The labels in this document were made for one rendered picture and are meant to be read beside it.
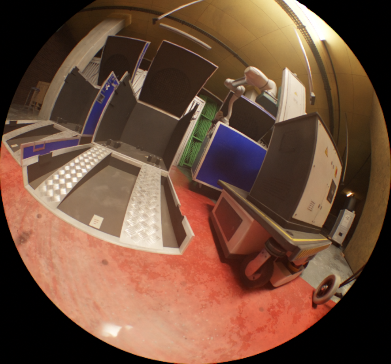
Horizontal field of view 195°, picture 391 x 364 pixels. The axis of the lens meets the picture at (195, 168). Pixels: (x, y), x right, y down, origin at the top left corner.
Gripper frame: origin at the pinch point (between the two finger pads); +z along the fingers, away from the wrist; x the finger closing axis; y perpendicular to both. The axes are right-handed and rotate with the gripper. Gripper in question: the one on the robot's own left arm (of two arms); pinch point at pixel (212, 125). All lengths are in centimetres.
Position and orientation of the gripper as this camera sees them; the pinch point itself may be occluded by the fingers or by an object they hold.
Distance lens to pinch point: 220.8
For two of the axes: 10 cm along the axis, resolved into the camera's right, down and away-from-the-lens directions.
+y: -3.4, 8.6, -3.7
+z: -2.4, 3.0, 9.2
